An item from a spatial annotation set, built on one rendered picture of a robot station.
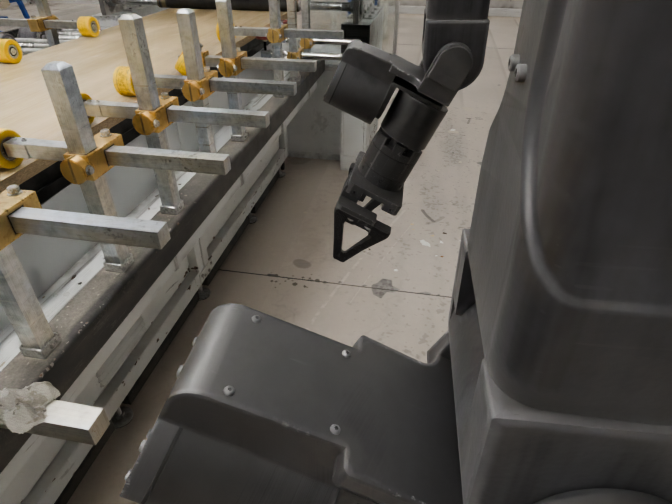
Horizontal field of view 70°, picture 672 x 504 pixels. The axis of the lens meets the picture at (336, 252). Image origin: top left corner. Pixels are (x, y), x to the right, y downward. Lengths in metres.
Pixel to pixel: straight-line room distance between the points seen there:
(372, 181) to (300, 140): 2.70
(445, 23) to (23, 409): 0.60
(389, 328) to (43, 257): 1.22
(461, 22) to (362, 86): 0.11
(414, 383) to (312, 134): 3.06
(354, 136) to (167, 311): 1.68
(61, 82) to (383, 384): 0.87
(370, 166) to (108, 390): 1.26
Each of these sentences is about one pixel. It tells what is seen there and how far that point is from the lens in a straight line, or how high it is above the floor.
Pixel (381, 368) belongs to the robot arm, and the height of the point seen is 1.21.
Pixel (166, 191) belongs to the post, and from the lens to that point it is 1.28.
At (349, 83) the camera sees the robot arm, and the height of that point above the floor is 1.19.
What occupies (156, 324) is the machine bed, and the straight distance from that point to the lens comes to 1.80.
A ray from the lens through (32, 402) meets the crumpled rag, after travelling 0.68.
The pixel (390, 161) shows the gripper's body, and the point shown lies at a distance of 0.54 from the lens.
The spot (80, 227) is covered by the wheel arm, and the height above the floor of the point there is 0.95.
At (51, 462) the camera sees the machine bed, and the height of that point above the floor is 0.17.
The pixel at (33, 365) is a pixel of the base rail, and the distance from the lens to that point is 0.98.
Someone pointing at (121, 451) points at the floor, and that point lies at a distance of 1.70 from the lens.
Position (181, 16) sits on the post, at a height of 1.13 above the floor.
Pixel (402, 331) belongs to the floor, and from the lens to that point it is 1.92.
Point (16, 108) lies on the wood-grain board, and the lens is 1.62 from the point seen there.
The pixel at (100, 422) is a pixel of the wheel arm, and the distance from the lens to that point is 0.65.
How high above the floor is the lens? 1.33
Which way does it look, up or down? 35 degrees down
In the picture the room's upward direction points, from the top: straight up
